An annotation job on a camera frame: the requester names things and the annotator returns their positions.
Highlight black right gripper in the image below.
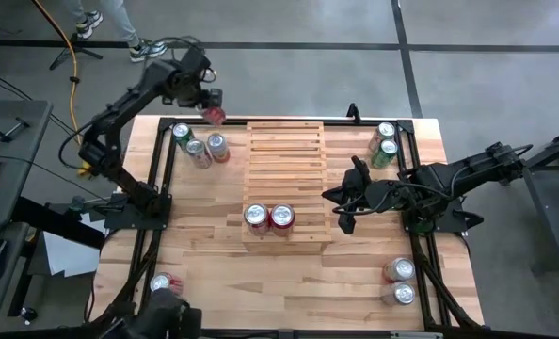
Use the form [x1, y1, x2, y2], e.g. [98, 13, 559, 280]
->
[323, 154, 406, 235]

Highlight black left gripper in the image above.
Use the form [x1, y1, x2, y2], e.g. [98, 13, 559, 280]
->
[164, 70, 224, 111]

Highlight red can barcode label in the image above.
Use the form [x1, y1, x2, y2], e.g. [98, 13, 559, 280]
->
[201, 106, 228, 127]

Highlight green soda can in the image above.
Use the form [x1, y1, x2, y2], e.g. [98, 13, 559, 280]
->
[371, 138, 399, 170]
[171, 121, 196, 152]

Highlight red can small label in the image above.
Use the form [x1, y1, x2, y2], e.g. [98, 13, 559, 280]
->
[269, 202, 296, 237]

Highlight red can white labels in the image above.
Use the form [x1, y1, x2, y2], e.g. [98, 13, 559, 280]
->
[243, 202, 272, 236]

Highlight wooden slatted shelf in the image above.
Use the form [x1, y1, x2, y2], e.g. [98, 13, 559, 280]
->
[240, 120, 333, 257]

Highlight white beverage can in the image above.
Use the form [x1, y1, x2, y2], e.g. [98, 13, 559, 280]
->
[380, 281, 417, 307]

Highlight red beverage can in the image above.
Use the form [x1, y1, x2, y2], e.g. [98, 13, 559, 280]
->
[149, 271, 185, 296]

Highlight red white seltzer can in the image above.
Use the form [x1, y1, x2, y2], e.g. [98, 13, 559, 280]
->
[206, 132, 232, 164]

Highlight red can bottom right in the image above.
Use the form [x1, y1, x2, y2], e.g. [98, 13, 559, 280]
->
[382, 256, 417, 284]

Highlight black tripod stand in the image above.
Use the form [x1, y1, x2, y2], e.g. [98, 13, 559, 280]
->
[48, 31, 104, 72]

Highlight grey desk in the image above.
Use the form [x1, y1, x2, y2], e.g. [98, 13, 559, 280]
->
[0, 222, 30, 334]
[0, 99, 54, 228]

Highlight dark metal stand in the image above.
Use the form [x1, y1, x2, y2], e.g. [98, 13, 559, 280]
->
[522, 121, 559, 277]

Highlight black desk beam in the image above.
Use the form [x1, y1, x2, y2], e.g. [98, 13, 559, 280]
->
[9, 196, 107, 250]

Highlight white paper sheets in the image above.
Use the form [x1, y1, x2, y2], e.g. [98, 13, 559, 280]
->
[41, 212, 107, 279]

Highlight black caster wheel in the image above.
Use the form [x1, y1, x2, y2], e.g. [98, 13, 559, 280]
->
[18, 305, 39, 326]

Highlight yellow power cable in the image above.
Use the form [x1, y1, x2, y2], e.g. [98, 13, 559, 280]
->
[30, 0, 97, 178]

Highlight black handle tool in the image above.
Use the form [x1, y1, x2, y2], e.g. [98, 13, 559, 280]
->
[0, 117, 31, 150]

